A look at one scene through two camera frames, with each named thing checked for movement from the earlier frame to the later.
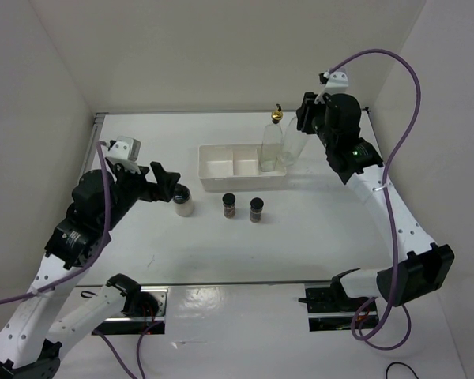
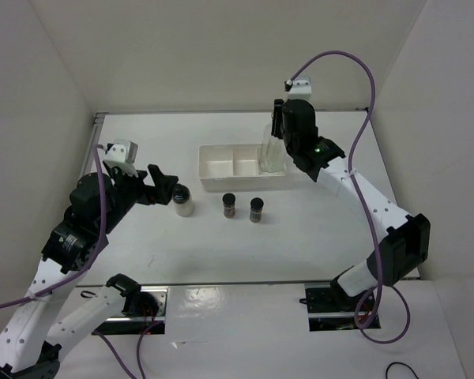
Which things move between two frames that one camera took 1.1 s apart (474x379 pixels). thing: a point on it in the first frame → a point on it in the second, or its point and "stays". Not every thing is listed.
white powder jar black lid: x=183 y=200 stays
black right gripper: x=308 y=108 → x=276 y=117
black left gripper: x=166 y=181 stays
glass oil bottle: x=272 y=142 stays
